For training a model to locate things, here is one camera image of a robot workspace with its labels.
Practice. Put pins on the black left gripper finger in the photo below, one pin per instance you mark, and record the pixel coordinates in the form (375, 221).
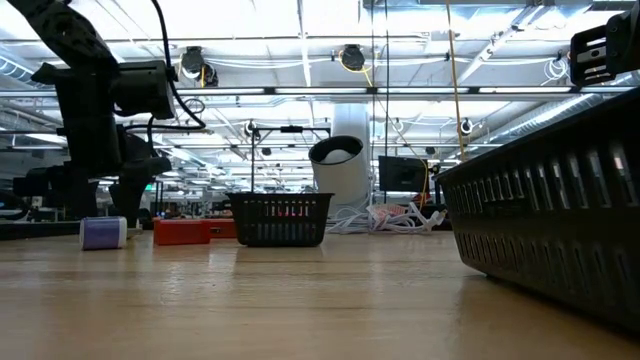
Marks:
(80, 195)
(135, 175)

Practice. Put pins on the red stapler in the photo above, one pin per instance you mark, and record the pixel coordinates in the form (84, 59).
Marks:
(181, 232)

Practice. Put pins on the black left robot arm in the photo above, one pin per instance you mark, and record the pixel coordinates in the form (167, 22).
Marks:
(65, 35)

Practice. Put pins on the purple white cylindrical container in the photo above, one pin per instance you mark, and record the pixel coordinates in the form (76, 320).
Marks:
(102, 232)

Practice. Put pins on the dark background monitor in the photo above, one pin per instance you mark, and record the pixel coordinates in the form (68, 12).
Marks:
(31, 186)

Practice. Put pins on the small black ceiling reel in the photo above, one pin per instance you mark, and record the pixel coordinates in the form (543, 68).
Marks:
(466, 126)
(250, 128)

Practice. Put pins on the black slotted plastic basket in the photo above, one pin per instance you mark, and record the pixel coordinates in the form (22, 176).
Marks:
(550, 225)
(280, 225)

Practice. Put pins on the long ceiling light bar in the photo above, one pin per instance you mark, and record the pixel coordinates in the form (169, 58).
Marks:
(320, 91)

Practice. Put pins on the white cylinder with black rim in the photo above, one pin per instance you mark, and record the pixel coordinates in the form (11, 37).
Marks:
(340, 180)

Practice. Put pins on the white round column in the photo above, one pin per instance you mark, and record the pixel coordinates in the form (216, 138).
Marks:
(350, 120)

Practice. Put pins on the black monitor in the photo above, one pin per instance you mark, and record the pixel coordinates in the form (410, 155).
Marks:
(402, 174)

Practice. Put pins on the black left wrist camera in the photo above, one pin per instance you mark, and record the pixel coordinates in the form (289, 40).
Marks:
(145, 90)

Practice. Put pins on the silver ventilation duct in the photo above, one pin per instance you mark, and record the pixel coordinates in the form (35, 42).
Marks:
(560, 112)

